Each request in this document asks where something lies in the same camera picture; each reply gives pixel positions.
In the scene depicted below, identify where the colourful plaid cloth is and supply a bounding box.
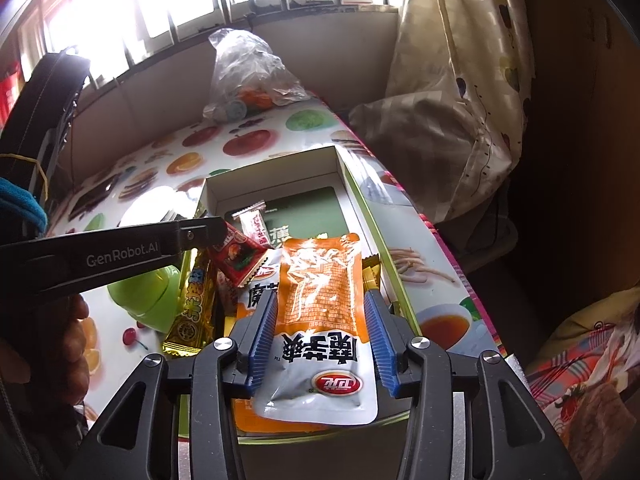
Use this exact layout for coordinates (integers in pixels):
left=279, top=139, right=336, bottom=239
left=525, top=287, right=640, bottom=462

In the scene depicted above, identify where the green round container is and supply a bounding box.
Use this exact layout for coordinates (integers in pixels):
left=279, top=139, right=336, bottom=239
left=106, top=264, right=184, bottom=334

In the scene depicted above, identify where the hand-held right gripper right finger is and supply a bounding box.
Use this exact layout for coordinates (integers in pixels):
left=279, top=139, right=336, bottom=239
left=363, top=289, right=584, bottom=480

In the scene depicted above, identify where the orange white snack pouch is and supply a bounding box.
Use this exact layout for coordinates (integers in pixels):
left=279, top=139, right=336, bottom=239
left=252, top=232, right=379, bottom=424
left=231, top=259, right=382, bottom=436

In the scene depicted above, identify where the long gold snack bar packet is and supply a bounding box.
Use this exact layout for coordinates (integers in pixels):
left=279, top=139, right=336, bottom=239
left=361, top=254, right=382, bottom=294

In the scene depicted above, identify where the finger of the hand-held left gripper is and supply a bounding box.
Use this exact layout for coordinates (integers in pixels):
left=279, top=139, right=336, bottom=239
left=174, top=214, right=227, bottom=257

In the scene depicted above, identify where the gold snack bar blue print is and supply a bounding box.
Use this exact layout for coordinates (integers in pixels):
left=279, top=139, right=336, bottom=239
left=161, top=250, right=221, bottom=360

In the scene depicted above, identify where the small red snack packet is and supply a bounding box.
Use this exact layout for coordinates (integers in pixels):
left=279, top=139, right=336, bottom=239
left=209, top=221, right=267, bottom=289

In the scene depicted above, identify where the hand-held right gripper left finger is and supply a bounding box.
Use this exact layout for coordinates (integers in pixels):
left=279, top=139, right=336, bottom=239
left=64, top=289, right=279, bottom=480

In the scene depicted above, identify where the food print tablecloth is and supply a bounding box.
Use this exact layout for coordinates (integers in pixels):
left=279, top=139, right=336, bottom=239
left=45, top=90, right=507, bottom=442

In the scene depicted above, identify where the cream patterned curtain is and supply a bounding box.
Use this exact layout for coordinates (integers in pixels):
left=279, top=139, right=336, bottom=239
left=349, top=0, right=534, bottom=223

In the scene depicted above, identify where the white red patterned snack packet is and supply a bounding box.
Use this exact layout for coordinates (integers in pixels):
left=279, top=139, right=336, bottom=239
left=234, top=201, right=272, bottom=250

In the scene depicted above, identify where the brown cabinet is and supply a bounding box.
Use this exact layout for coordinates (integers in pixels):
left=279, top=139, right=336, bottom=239
left=510, top=0, right=640, bottom=302

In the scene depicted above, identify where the person's left hand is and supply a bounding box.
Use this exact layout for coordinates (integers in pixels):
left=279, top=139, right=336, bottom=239
left=30, top=294, right=91, bottom=407

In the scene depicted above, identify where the white green cardboard box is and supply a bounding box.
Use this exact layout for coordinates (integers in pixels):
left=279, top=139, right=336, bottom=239
left=177, top=145, right=426, bottom=444

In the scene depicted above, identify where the black window latch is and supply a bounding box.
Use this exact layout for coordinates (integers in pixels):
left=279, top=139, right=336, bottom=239
left=246, top=0, right=274, bottom=29

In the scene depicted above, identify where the clear plastic bag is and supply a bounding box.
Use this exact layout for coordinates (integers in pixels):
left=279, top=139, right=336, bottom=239
left=202, top=27, right=309, bottom=122

